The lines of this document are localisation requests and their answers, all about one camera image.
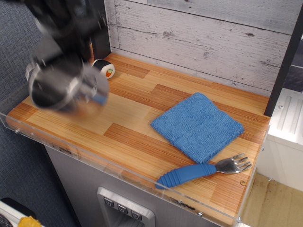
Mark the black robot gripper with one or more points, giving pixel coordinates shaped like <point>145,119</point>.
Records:
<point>65,34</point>

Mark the stainless steel pot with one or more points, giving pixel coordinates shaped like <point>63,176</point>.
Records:
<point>66,84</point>

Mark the blue folded cloth napkin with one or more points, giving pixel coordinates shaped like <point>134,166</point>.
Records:
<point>197,128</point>

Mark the plush sushi roll toy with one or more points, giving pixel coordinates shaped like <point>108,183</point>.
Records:
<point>106,68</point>

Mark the clear acrylic table guard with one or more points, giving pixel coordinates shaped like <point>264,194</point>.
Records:
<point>120,134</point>

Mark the grey toy fridge cabinet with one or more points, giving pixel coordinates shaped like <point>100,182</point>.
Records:
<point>81,181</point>

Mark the silver dispenser button panel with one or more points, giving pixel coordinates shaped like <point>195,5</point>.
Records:
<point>119,211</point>

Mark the black and yellow floor object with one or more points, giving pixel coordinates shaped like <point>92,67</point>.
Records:
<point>11,212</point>

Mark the white ribbed side unit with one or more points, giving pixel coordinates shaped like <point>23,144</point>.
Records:
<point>281,156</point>

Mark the black left frame post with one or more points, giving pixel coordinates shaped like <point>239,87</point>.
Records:
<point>100,40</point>

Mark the black frame post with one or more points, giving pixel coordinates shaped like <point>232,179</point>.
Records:
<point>100,40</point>
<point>286,64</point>

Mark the blue handled metal fork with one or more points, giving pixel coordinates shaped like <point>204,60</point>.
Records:
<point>232,165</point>

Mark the black right frame post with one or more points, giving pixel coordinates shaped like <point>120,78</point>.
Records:
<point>286,64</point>

